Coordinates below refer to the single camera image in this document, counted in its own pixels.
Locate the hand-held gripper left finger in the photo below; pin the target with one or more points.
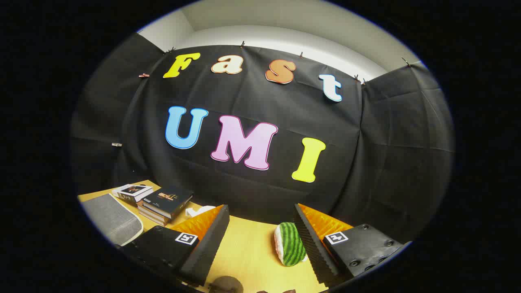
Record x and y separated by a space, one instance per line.
205 252

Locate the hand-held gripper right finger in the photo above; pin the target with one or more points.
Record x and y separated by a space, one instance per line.
315 248

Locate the brown fuzzy shoe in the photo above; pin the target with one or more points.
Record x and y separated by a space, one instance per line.
226 285

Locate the grey fabric storage box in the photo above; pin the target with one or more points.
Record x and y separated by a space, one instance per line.
112 217

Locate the watermelon slice plush toy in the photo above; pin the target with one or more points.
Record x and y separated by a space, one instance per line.
291 244

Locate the white plush toy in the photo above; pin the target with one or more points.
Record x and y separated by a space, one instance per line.
198 211

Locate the brown book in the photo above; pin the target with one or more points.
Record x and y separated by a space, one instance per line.
151 219
150 213

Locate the dark blue book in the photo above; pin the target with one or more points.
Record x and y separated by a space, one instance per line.
169 199

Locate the white book with portrait cover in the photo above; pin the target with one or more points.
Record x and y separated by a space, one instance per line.
132 191

